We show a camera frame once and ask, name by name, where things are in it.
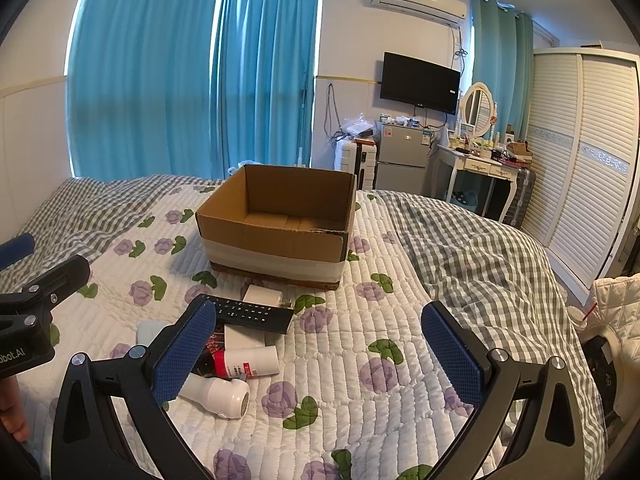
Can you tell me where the white lint shaver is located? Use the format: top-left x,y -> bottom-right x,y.
179,374 -> 250,419

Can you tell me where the white charger adapter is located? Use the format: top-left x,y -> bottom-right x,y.
224,324 -> 266,350

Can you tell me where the white bottle red cap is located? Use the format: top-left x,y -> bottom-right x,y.
213,346 -> 280,379

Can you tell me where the white earbuds case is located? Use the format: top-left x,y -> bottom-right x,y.
136,320 -> 168,347

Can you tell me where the left human hand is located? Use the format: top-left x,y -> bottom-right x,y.
0,376 -> 29,443

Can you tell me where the white padded jacket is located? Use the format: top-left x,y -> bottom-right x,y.
566,274 -> 639,434

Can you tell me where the grey checked blanket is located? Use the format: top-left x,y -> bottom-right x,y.
0,173 -> 609,480

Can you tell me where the floral quilted bed cover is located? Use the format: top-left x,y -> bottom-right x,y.
14,181 -> 507,480

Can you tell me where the black tv remote control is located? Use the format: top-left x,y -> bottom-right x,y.
205,295 -> 294,335

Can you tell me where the white charger block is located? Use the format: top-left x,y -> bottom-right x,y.
242,284 -> 283,308

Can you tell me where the blue curtain left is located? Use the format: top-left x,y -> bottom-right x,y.
66,0 -> 216,181

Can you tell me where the blue curtain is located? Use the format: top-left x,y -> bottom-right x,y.
210,0 -> 319,179
66,0 -> 216,181

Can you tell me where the white louvered wardrobe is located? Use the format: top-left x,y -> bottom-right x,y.
522,48 -> 639,301

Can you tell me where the blue laundry basket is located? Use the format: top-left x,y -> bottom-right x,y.
451,190 -> 478,212

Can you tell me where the open cardboard box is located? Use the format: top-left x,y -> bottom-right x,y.
195,165 -> 357,290

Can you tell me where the white dressing table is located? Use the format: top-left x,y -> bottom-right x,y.
428,146 -> 520,223

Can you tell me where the blue curtain middle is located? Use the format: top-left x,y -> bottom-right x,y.
210,0 -> 319,179

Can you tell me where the silver mini fridge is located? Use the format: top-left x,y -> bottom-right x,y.
375,124 -> 432,194

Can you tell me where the oval vanity mirror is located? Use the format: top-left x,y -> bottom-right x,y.
458,82 -> 497,139

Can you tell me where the white suitcase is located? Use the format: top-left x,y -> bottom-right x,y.
333,139 -> 378,191

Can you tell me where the teal curtain right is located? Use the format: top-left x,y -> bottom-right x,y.
471,0 -> 534,139

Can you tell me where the black wall television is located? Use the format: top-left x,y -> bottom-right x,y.
380,52 -> 461,115

